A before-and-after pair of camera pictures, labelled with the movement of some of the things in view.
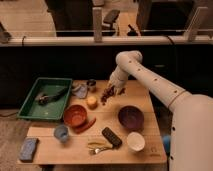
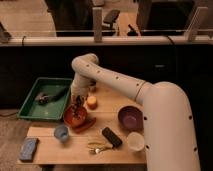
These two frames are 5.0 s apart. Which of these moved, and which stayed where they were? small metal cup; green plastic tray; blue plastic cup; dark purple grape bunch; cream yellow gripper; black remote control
Moved: dark purple grape bunch; cream yellow gripper
Stayed: green plastic tray; small metal cup; black remote control; blue plastic cup
